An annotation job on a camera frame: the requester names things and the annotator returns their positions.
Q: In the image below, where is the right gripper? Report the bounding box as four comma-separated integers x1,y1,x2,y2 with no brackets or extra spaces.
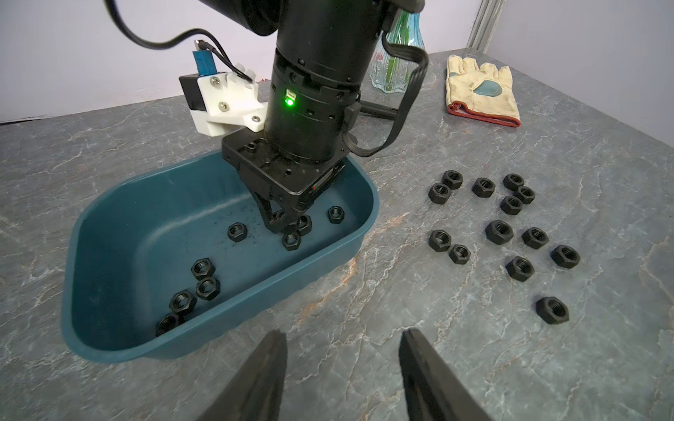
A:
221,127,348,233

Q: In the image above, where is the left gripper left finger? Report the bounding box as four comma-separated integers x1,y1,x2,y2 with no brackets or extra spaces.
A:
198,330,288,420

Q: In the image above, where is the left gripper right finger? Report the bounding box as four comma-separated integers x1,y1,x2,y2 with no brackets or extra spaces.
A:
398,329,490,421

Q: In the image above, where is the teal plastic storage box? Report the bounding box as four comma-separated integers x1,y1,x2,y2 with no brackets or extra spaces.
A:
61,152,379,363

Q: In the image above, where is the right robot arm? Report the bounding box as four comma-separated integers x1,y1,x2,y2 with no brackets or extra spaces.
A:
106,1,429,233

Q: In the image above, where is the black plastic scoop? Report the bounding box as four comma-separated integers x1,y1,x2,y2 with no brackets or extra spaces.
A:
360,101,398,120

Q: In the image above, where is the cream work glove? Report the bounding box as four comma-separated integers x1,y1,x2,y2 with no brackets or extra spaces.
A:
445,54,521,127

